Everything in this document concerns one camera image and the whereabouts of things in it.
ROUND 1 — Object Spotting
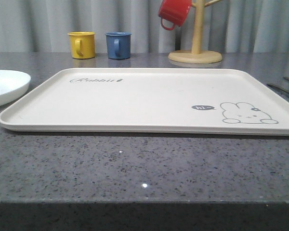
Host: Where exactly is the white round plate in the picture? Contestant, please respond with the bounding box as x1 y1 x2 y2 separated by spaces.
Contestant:
0 70 31 106

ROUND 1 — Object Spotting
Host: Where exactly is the blue enamel mug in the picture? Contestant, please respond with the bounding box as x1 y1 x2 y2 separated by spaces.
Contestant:
105 32 131 60

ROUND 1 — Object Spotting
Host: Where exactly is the cream rabbit print tray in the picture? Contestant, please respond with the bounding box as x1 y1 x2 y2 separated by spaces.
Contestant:
0 68 289 136

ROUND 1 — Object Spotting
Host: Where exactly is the wooden mug tree stand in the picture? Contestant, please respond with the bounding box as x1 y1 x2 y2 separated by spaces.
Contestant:
168 0 222 64

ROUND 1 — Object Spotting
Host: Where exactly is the yellow enamel mug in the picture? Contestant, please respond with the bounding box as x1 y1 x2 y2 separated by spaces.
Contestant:
68 32 95 59

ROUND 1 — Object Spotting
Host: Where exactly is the red enamel mug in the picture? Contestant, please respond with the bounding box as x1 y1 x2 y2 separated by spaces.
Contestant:
158 0 192 30

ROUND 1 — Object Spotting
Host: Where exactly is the grey curtain backdrop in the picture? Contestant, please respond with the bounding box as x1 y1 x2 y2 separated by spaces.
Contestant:
0 0 289 53

